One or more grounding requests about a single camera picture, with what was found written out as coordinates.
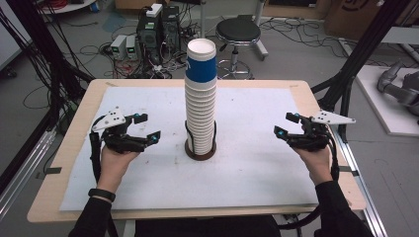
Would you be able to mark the black metal frame post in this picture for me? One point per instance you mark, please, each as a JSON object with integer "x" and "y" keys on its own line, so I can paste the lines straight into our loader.
{"x": 362, "y": 49}
{"x": 39, "y": 49}

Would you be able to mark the brown cardboard box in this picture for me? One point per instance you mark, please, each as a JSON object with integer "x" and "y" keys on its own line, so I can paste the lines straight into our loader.
{"x": 359, "y": 16}

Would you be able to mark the person's right hand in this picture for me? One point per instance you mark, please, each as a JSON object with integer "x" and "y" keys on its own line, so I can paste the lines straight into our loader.
{"x": 316, "y": 164}

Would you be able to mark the black tape strip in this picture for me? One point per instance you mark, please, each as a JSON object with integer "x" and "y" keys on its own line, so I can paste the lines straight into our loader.
{"x": 52, "y": 170}
{"x": 347, "y": 170}

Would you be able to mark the black round stool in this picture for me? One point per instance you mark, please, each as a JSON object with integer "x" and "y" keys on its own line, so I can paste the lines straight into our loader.
{"x": 237, "y": 30}

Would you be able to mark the grey power supply unit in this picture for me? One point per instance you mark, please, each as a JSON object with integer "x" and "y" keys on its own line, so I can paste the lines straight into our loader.
{"x": 131, "y": 47}
{"x": 118, "y": 46}

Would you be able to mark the aluminium rail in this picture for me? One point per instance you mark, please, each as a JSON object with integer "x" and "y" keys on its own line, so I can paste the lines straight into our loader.
{"x": 23, "y": 171}
{"x": 365, "y": 191}

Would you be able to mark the black computer tower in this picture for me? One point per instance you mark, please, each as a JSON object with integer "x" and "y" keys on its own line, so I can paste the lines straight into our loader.
{"x": 150, "y": 36}
{"x": 171, "y": 28}

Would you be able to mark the white adapter box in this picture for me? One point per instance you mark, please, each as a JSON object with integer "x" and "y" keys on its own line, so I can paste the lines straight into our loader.
{"x": 154, "y": 10}

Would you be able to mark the black wristband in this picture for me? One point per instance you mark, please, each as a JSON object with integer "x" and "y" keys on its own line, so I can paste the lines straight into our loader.
{"x": 101, "y": 194}

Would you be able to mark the stack of white paper cups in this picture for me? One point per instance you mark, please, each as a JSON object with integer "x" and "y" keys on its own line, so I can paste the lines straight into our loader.
{"x": 201, "y": 108}

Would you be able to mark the white foam mat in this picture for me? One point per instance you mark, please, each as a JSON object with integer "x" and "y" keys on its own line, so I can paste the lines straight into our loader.
{"x": 247, "y": 171}

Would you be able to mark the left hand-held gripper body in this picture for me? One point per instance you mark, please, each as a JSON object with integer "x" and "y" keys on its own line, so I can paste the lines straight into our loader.
{"x": 122, "y": 141}

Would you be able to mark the white floor board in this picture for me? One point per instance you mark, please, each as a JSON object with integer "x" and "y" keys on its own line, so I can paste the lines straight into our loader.
{"x": 378, "y": 98}

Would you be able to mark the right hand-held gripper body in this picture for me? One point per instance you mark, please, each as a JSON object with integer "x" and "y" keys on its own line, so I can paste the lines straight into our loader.
{"x": 313, "y": 138}

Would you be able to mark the person's left hand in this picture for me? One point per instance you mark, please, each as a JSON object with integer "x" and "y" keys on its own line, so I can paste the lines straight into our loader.
{"x": 113, "y": 168}

